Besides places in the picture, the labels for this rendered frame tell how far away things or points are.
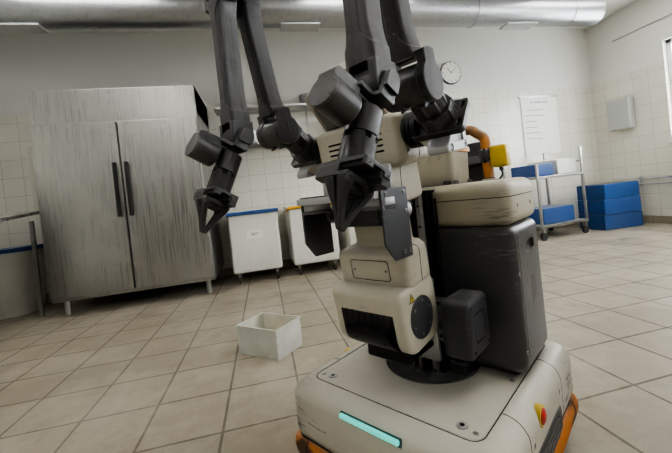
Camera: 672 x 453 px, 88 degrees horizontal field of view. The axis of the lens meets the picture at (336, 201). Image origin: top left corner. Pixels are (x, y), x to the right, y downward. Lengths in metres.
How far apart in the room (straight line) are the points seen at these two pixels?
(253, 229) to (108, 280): 1.37
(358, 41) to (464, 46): 5.13
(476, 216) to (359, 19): 0.62
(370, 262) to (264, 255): 2.98
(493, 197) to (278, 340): 1.36
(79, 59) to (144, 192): 2.04
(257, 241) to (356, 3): 3.33
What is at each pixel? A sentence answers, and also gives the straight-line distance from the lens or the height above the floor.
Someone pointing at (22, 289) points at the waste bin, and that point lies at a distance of 4.64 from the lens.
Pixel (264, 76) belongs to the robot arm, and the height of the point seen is 1.15.
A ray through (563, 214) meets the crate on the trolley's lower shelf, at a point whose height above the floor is 0.28.
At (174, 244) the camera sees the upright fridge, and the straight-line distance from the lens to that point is 3.64.
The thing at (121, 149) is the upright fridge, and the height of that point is 1.47.
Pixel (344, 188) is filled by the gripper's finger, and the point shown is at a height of 0.82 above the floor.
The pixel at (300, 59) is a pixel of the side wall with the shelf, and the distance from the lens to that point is 4.84.
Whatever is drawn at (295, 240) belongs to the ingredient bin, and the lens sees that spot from 3.81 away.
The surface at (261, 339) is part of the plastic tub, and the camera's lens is 2.03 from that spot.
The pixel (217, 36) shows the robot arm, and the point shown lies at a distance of 0.99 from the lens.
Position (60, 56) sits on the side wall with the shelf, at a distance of 5.25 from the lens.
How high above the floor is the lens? 0.81
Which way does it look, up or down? 1 degrees down
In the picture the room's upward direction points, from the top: 6 degrees counter-clockwise
